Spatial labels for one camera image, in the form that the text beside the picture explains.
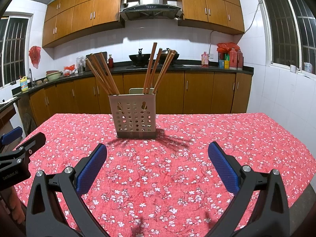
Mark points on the black wok with handle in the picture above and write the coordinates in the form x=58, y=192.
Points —
x=140, y=59

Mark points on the right barred window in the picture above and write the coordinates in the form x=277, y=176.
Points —
x=291, y=29

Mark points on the green bowl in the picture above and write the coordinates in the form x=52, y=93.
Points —
x=53, y=75

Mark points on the pink plastic bottle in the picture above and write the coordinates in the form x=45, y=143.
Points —
x=205, y=59

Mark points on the person's left hand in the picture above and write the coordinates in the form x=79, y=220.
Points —
x=15, y=205

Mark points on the red floral tablecloth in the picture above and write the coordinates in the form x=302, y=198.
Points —
x=167, y=186

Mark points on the red plastic bag on counter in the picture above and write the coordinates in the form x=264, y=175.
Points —
x=69, y=70

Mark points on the barred window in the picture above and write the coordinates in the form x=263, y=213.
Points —
x=291, y=29
x=13, y=41

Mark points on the yellow detergent bottle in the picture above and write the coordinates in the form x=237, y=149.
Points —
x=24, y=84

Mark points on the steel range hood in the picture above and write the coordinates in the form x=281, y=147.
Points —
x=150, y=9

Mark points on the upper wooden wall cabinets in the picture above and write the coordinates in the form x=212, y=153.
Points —
x=67, y=20

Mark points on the light bamboo chopstick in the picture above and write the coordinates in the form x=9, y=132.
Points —
x=98, y=77
x=102, y=67
x=100, y=71
x=109, y=76

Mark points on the left barred window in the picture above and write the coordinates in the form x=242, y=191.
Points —
x=13, y=41

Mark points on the red hanging plastic bag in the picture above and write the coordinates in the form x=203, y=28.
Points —
x=35, y=55

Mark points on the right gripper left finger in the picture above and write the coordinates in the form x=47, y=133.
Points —
x=44, y=214

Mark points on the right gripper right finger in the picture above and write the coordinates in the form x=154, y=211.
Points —
x=270, y=216

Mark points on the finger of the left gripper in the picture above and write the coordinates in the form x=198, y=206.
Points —
x=11, y=136
x=32, y=145

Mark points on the beige perforated utensil holder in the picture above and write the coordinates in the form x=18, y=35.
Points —
x=134, y=114

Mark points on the red sauce bottle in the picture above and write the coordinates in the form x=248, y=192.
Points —
x=111, y=61

